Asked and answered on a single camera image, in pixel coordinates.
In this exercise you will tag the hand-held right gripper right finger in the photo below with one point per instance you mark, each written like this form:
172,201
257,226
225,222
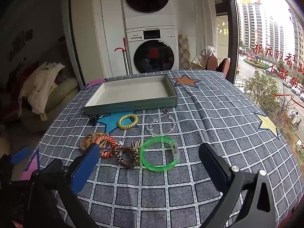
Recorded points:
211,166

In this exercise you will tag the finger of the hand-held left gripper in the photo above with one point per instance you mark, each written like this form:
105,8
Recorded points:
21,154

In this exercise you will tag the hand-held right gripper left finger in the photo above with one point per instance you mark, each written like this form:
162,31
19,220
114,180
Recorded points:
85,168

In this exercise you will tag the small black clasp charm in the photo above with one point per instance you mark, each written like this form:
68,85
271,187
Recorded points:
91,118

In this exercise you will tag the small gold hair clip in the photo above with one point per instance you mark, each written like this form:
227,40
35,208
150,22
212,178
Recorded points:
136,146

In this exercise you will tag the green translucent bangle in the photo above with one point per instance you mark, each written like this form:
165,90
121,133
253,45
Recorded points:
154,168

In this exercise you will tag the green jewelry tray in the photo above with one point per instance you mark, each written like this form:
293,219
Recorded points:
133,90

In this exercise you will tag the grey checked star tablecloth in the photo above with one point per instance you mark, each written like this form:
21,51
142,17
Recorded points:
213,123

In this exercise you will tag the pile of beige clothes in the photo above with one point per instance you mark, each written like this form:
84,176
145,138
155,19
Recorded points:
40,80

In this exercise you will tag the cream sofa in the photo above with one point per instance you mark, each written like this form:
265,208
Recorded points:
61,87

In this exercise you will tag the pale yellow bag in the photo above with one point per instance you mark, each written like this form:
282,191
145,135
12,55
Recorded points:
197,64

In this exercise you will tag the white towel on chair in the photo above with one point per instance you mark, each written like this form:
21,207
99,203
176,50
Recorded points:
207,52

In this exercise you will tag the beige checked hanging cloth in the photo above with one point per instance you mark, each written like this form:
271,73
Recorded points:
184,52

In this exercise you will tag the white washing machine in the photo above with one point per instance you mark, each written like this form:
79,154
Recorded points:
135,36

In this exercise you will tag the white tumble dryer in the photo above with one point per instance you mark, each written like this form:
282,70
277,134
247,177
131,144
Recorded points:
147,16

